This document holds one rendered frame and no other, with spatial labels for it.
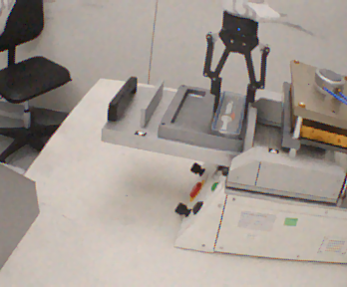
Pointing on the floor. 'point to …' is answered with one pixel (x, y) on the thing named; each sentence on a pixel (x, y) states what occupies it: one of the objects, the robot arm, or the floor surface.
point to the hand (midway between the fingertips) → (232, 100)
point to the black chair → (24, 76)
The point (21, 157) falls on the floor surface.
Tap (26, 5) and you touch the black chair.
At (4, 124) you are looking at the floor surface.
